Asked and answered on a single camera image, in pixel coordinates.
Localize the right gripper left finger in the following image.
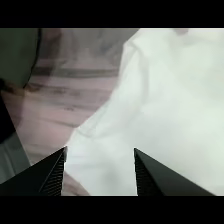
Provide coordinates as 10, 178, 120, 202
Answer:
0, 145, 68, 197

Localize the white garment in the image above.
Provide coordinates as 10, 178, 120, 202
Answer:
62, 27, 224, 197

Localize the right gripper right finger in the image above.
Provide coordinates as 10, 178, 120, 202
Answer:
133, 147, 215, 197

